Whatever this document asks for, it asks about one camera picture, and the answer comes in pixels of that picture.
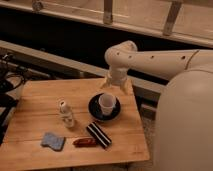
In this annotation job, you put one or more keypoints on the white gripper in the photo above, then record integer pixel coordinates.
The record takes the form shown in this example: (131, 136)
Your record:
(116, 76)

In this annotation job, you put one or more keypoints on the small white bottle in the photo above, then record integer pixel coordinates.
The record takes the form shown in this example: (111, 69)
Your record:
(66, 114)

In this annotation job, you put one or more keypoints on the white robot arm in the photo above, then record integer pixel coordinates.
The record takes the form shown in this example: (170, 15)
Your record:
(184, 118)

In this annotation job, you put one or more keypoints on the white cup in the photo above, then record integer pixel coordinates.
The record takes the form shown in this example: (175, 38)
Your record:
(107, 103)

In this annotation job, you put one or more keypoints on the black saucer plate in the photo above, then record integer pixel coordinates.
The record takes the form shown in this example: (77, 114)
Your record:
(95, 109)

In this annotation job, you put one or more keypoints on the black white striped block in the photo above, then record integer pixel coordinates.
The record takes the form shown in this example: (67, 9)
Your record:
(97, 133)

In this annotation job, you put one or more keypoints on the red brown oblong object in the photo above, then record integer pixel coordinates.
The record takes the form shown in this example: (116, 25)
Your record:
(85, 142)

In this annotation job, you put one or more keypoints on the blue sponge cloth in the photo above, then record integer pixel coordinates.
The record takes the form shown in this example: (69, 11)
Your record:
(53, 141)

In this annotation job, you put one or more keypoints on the metal rail frame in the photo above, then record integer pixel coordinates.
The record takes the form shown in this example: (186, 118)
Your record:
(188, 21)

